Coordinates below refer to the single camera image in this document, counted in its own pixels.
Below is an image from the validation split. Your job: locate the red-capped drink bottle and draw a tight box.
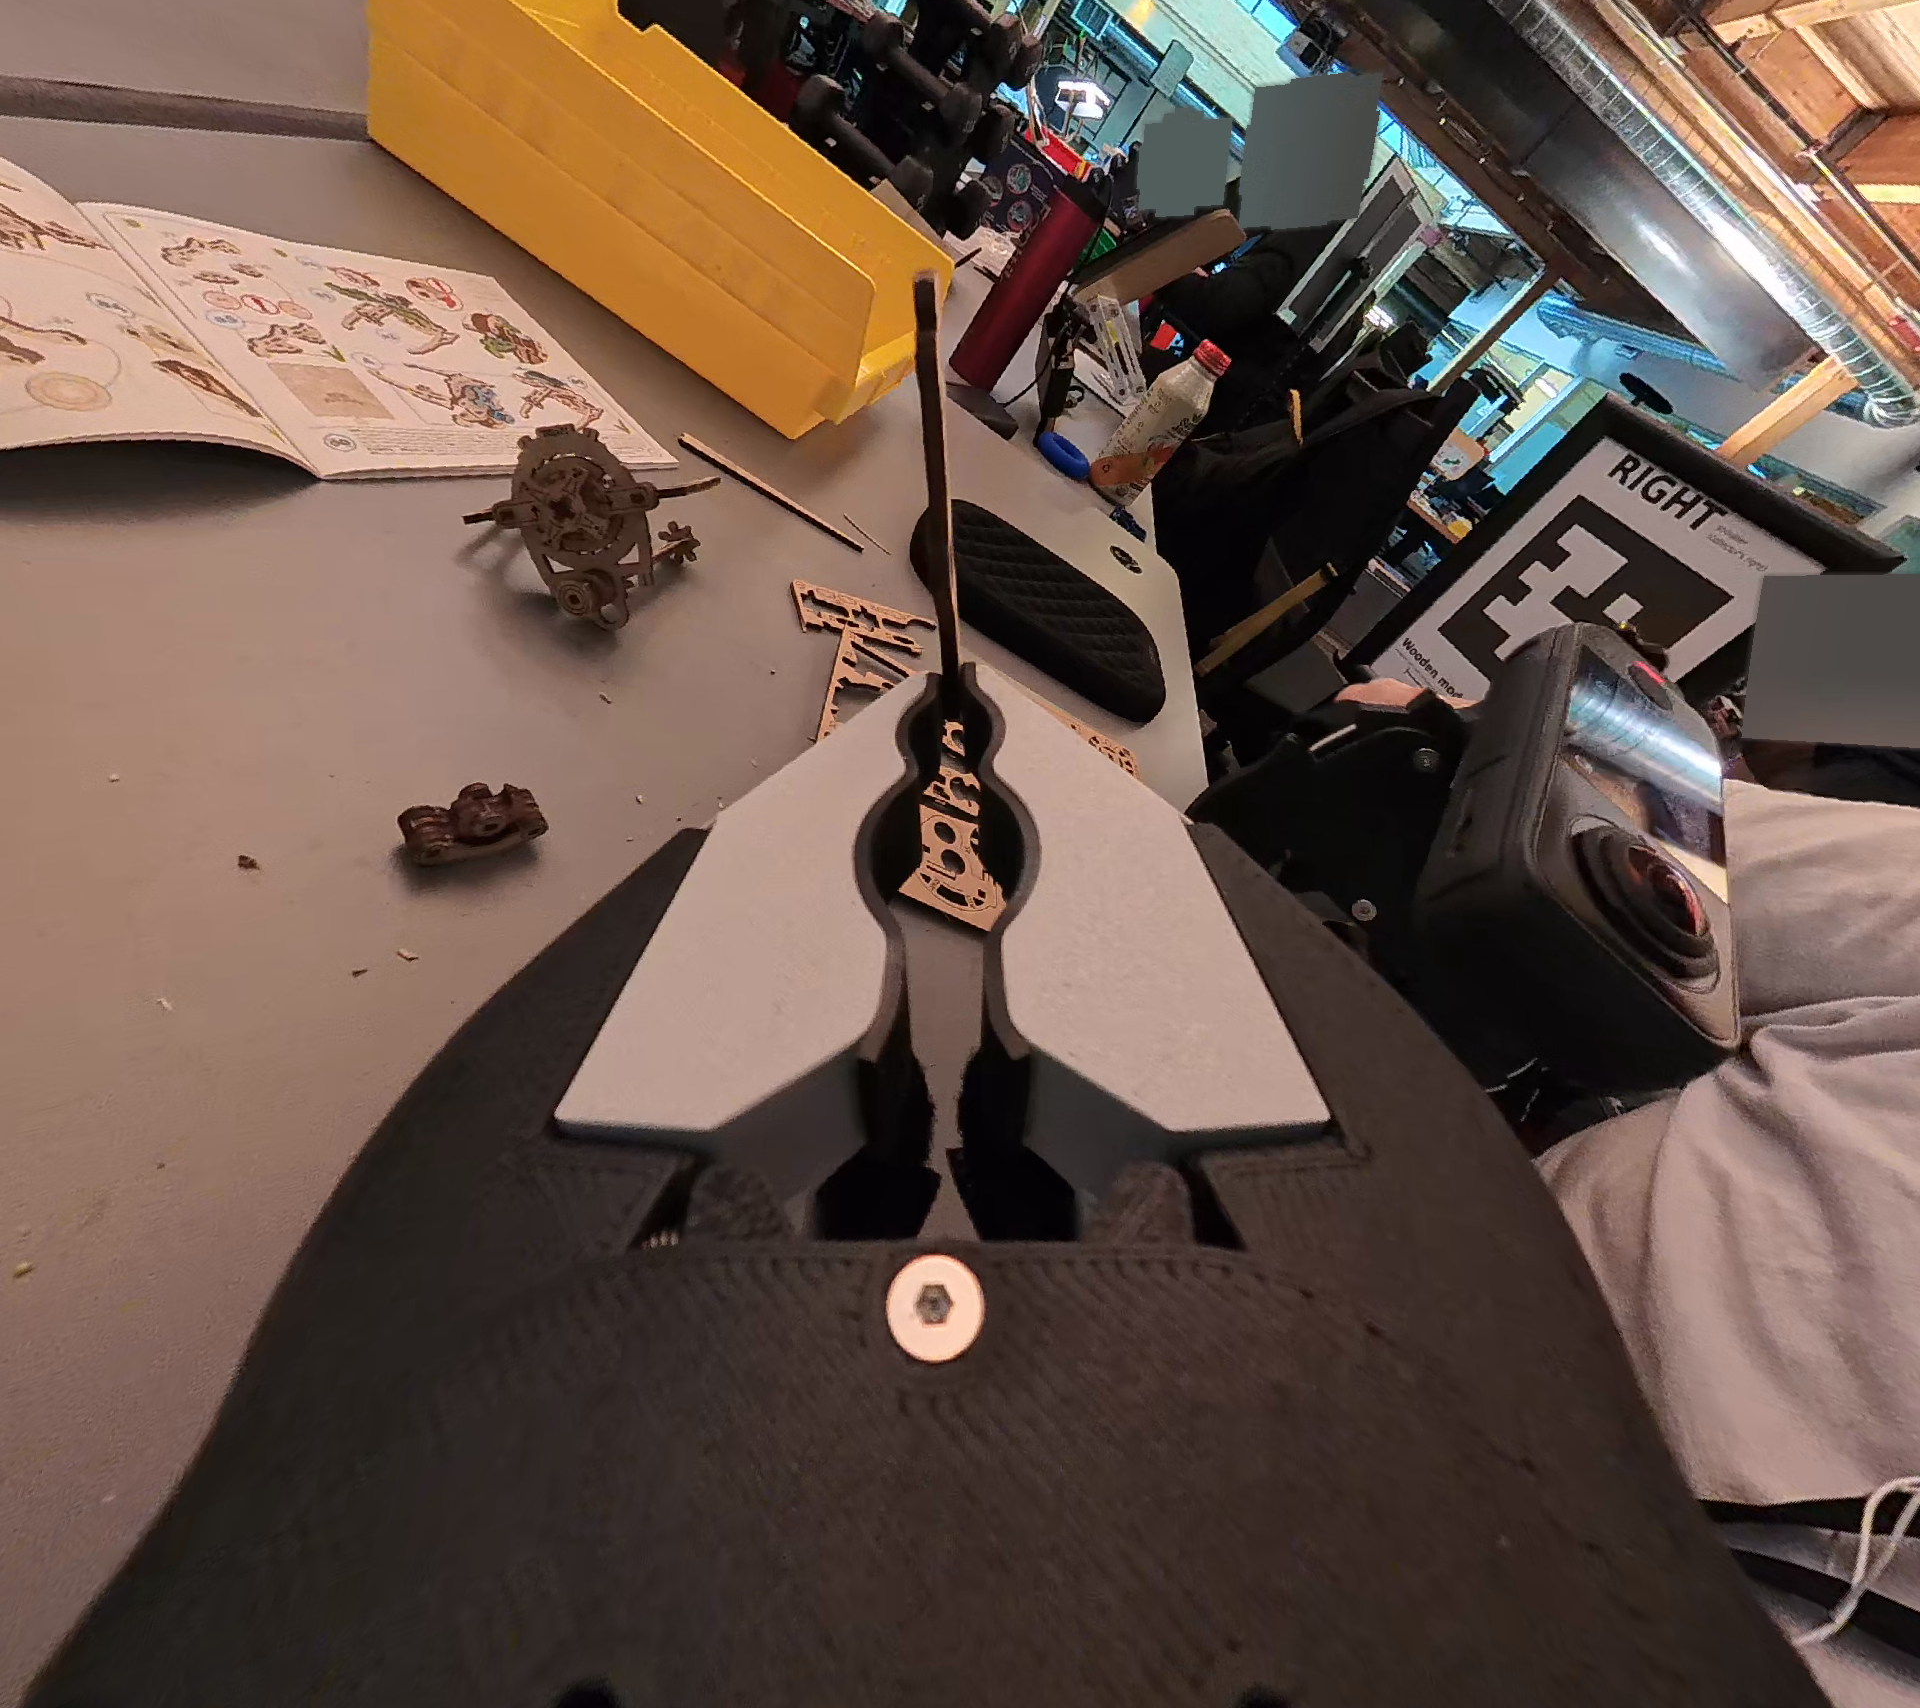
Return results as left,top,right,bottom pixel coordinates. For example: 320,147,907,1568
1090,339,1237,506

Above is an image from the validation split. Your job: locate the dark red tumbler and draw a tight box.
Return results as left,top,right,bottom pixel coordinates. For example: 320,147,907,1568
946,183,1108,395

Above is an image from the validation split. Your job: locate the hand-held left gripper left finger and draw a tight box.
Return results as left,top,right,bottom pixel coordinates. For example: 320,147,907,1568
554,670,925,1205

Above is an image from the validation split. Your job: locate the yellow plastic bin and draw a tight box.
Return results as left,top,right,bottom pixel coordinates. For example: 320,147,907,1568
358,0,959,442

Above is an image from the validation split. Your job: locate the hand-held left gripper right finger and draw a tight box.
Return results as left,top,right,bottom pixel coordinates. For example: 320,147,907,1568
973,664,1338,1205

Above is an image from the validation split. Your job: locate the flat wooden parts sheet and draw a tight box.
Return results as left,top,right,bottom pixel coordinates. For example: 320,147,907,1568
791,576,1145,791

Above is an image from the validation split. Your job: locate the black quilted pad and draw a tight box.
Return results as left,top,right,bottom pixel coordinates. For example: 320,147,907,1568
909,498,1170,731

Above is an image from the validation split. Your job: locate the rack of black dumbbells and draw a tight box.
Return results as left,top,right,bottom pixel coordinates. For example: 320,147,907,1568
793,0,1044,239

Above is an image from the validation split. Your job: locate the black backpack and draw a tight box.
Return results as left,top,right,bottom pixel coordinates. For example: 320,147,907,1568
1153,371,1490,695

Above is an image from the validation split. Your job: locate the illustrated instruction booklet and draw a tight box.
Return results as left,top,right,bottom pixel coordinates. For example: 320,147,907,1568
0,155,682,484

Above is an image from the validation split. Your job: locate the small wooden model car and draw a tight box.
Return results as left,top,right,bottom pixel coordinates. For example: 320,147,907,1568
395,779,552,873

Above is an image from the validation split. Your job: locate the silver ventilation duct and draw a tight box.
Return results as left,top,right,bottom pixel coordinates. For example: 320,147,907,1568
1283,0,1920,429

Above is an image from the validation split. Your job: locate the person's grey shirt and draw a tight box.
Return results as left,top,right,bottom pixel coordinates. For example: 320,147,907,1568
1536,779,1920,1708

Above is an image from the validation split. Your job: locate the thin wooden parts sheet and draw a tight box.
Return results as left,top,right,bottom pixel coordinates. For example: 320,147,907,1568
897,271,1011,939

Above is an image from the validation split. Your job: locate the wooden gear model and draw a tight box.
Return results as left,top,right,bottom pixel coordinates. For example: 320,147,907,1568
461,419,724,634

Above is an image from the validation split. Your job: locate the white cord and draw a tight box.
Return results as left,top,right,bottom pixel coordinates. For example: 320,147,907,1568
1796,1474,1920,1638

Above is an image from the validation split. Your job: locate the framed black-and-white tag sign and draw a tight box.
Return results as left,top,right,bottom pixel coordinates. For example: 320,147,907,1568
1368,392,1904,708

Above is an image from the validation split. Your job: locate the thin wooden stick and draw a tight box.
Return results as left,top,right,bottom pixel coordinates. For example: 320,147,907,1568
677,430,871,555

